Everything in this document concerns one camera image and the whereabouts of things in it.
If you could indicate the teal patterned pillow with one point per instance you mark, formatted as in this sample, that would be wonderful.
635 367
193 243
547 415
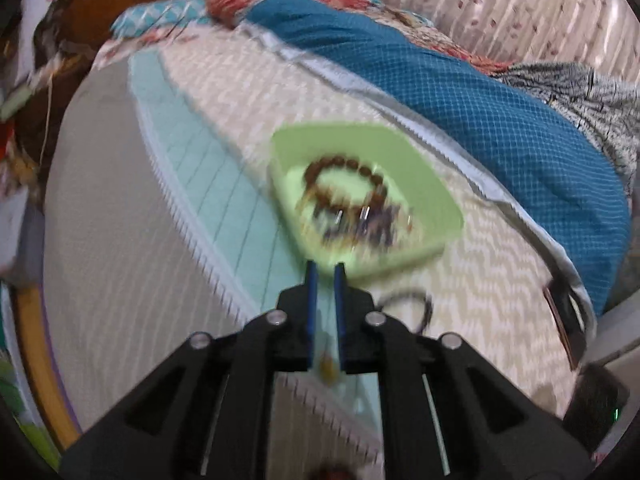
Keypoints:
160 12

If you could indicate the leaf print curtain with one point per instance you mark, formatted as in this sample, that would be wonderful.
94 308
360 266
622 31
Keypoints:
500 5

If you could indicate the person's left hand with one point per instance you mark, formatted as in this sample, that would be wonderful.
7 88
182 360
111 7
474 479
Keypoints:
332 474

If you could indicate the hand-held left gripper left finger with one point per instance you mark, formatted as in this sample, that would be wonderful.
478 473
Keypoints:
312 305

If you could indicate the black smartphone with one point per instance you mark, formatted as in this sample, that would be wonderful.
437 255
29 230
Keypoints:
570 320

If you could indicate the green plastic basin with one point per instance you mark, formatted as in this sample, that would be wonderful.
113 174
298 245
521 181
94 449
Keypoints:
430 200

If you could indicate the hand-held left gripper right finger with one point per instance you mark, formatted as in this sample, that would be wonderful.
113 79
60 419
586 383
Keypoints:
341 305

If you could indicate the blue checked quilt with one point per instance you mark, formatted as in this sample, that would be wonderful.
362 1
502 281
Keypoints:
475 110

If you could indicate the black white patterned cloth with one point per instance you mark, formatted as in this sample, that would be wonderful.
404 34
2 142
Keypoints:
575 90

